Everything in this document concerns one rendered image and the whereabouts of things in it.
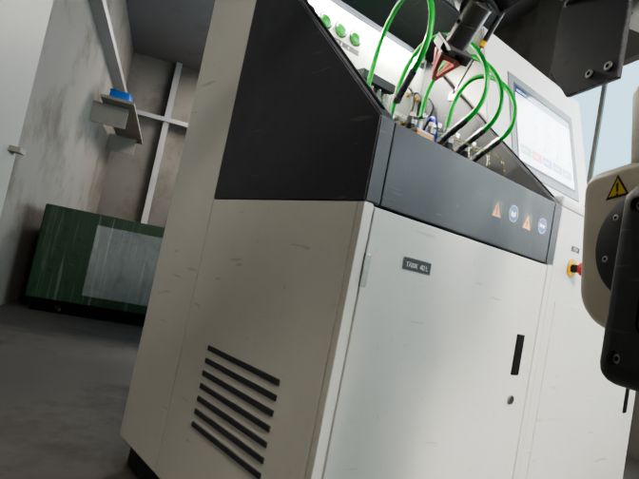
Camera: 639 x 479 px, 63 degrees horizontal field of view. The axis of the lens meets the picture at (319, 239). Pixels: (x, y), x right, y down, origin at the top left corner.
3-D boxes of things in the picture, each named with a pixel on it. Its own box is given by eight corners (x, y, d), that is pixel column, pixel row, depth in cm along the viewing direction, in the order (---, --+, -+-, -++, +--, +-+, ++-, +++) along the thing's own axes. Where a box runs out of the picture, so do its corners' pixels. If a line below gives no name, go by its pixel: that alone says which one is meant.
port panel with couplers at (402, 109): (386, 160, 167) (403, 67, 169) (378, 161, 169) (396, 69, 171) (413, 171, 175) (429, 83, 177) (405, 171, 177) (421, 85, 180)
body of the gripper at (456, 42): (455, 47, 133) (472, 19, 128) (468, 66, 126) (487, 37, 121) (434, 37, 130) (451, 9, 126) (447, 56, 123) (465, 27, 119)
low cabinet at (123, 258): (67, 287, 568) (83, 217, 574) (233, 316, 620) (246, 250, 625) (17, 308, 377) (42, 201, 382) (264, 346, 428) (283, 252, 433)
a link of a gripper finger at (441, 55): (438, 75, 137) (458, 43, 132) (446, 88, 132) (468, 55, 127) (416, 67, 135) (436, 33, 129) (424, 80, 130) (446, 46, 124)
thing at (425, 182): (379, 205, 95) (396, 122, 96) (363, 205, 98) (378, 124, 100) (545, 262, 134) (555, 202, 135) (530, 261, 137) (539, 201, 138)
